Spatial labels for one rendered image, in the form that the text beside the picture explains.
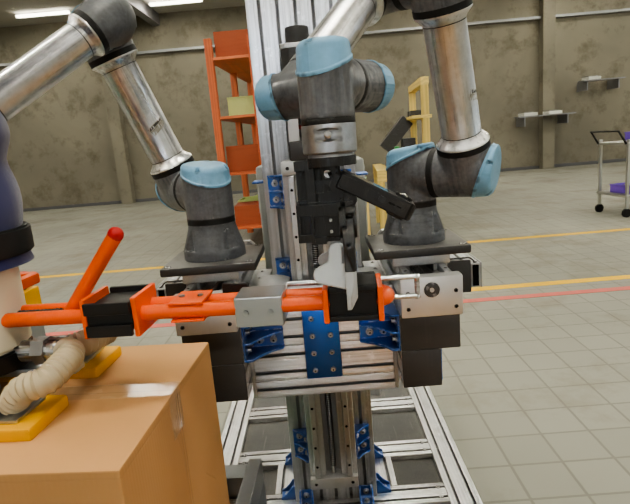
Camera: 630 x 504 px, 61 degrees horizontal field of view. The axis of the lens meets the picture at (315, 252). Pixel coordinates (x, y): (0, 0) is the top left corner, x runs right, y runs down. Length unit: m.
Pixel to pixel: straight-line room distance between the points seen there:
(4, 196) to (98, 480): 0.43
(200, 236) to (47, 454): 0.67
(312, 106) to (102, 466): 0.51
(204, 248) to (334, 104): 0.67
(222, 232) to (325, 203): 0.59
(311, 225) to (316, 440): 0.94
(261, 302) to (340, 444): 0.90
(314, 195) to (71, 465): 0.45
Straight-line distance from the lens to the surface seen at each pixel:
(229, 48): 6.86
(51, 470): 0.75
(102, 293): 0.89
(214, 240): 1.30
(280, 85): 0.89
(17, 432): 0.84
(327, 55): 0.73
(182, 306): 0.80
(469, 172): 1.23
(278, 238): 1.47
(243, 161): 6.77
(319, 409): 1.56
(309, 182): 0.75
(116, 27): 1.27
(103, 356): 1.02
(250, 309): 0.78
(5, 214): 0.90
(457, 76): 1.17
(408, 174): 1.28
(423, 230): 1.29
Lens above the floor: 1.31
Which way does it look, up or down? 12 degrees down
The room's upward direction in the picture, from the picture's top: 5 degrees counter-clockwise
